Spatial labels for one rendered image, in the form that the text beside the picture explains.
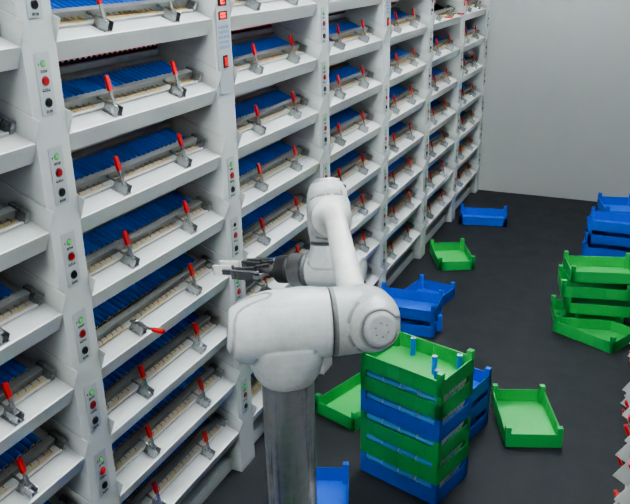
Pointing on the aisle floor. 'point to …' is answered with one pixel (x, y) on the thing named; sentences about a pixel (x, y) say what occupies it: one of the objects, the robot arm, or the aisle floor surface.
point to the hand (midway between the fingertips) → (227, 268)
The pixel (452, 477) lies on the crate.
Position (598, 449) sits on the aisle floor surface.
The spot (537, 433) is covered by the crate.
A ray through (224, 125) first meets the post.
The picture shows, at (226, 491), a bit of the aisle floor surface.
